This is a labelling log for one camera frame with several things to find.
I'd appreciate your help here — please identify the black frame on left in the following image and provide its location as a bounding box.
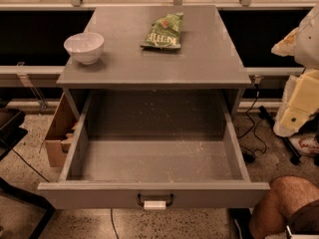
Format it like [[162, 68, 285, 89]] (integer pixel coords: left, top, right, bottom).
[[0, 114, 58, 239]]

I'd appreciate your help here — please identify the grey drawer cabinet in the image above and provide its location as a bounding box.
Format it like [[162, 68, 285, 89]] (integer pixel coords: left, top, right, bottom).
[[57, 5, 250, 91]]

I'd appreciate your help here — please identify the black floor cable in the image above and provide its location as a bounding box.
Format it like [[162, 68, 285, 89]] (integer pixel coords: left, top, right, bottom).
[[110, 208, 120, 239]]

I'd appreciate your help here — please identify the brown cardboard box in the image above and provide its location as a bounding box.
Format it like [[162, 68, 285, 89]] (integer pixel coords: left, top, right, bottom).
[[45, 96, 77, 167]]

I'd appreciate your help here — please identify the black stand leg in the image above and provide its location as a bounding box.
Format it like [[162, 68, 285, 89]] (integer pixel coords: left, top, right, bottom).
[[258, 105, 302, 166]]

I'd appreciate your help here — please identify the black shoe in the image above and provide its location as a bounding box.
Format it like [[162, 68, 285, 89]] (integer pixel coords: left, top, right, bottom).
[[229, 208, 253, 239]]

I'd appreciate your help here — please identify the black power cable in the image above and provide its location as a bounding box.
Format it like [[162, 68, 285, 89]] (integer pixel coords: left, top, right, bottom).
[[236, 82, 268, 163]]

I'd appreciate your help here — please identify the grey top drawer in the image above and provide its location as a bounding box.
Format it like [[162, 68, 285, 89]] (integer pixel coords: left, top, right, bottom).
[[38, 90, 269, 210]]

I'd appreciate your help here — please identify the green chip bag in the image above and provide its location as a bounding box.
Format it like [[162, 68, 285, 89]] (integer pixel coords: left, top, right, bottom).
[[141, 12, 183, 50]]

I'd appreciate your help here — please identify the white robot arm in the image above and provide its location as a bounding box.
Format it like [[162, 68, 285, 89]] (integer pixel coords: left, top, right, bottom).
[[271, 4, 319, 137]]

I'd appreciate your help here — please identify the white ceramic bowl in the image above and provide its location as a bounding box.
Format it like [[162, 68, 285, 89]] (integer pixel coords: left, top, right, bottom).
[[64, 32, 104, 65]]

